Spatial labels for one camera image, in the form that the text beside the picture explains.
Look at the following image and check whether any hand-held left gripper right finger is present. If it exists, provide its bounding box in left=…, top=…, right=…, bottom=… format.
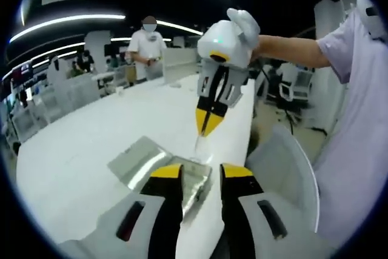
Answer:
left=219, top=163, right=327, bottom=259

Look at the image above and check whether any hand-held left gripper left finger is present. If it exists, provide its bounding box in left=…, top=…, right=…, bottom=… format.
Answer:
left=59, top=163, right=184, bottom=259

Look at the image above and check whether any grey transparent dual guide fixture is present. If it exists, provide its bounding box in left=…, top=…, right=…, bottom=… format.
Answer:
left=107, top=136, right=213, bottom=220

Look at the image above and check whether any white mesh office chair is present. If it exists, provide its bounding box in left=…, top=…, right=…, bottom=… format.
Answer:
left=162, top=48, right=201, bottom=86
left=65, top=76, right=101, bottom=111

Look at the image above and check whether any white swivel office chair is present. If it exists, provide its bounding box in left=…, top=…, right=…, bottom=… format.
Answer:
left=277, top=63, right=315, bottom=126

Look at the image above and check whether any operator in white shirt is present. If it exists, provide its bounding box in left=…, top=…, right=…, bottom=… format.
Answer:
left=312, top=10, right=387, bottom=241

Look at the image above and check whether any white chest-worn device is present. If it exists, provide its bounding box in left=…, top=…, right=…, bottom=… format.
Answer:
left=356, top=0, right=386, bottom=40

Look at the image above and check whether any curved ceiling light strip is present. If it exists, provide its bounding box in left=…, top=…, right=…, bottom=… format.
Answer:
left=8, top=15, right=127, bottom=44

